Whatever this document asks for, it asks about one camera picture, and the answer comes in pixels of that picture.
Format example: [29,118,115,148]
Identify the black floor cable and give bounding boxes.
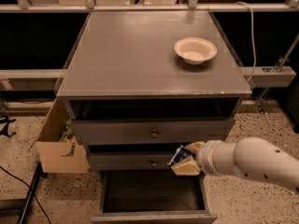
[0,165,52,224]

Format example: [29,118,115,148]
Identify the black metal floor bar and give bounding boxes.
[17,162,42,224]

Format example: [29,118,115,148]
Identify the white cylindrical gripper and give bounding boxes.
[171,140,236,175]

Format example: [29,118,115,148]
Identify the metal rail frame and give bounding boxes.
[0,0,299,114]

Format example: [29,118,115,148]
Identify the blue rxbar blueberry wrapper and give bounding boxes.
[167,146,195,166]

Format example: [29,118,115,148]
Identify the white cable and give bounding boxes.
[235,1,258,83]

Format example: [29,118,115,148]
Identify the cardboard box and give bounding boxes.
[35,99,90,174]

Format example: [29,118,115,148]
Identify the grey drawer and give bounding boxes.
[91,170,217,224]
[89,152,174,171]
[71,118,235,145]

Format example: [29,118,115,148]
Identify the grey bottom drawer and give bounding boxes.
[91,170,217,224]

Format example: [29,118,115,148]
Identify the white paper bowl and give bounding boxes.
[174,37,218,65]

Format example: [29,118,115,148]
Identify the grey drawer cabinet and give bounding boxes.
[55,9,253,224]

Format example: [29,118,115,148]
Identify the grey middle drawer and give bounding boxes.
[89,152,174,171]

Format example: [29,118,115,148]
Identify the grey top drawer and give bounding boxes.
[71,118,235,145]

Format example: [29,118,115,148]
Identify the black stand foot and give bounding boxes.
[0,116,16,137]

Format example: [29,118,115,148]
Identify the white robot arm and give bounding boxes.
[167,137,299,193]

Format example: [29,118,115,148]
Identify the green item in box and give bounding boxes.
[60,120,73,142]

